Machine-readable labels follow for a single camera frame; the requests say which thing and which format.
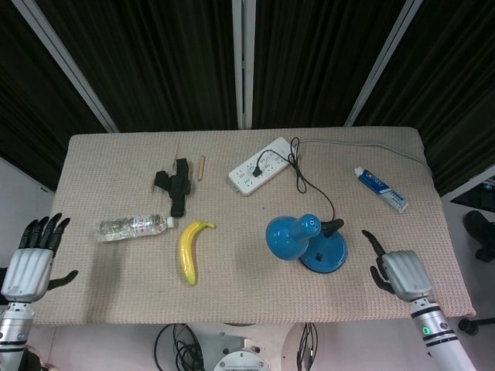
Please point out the yellow banana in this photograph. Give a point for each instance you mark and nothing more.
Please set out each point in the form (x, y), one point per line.
(187, 255)

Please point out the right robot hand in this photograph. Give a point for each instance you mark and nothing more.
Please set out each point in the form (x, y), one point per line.
(406, 274)

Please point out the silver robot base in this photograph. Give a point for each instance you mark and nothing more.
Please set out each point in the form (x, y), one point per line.
(239, 355)

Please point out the clear plastic water bottle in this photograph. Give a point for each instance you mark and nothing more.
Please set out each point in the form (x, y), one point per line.
(131, 228)

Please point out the blue desk lamp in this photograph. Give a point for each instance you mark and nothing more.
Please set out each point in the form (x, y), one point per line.
(286, 239)

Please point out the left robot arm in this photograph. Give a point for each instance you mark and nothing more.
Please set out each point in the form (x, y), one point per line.
(13, 332)

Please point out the blue white toothpaste tube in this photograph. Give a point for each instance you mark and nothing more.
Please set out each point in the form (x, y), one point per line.
(383, 189)

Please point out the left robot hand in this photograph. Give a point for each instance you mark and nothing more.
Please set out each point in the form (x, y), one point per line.
(27, 270)

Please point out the short wooden stick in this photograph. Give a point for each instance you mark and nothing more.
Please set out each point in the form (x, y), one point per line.
(201, 168)

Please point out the white slanted frame post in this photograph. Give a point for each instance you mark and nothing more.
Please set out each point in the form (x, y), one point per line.
(386, 58)
(65, 62)

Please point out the black chair base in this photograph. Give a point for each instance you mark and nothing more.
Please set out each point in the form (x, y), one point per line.
(481, 232)

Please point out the white power strip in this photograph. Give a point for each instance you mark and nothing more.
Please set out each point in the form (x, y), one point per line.
(245, 179)

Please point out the black pleated curtain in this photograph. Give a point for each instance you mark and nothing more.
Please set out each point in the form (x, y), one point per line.
(166, 58)

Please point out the white upright frame post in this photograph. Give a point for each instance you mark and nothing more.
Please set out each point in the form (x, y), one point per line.
(243, 62)

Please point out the beige waffle-weave tablecloth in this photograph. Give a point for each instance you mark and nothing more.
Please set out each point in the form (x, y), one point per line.
(247, 293)

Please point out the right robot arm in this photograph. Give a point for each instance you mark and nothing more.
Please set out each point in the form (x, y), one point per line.
(437, 332)

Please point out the black toy gun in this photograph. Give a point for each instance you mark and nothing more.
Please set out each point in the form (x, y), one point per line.
(178, 185)

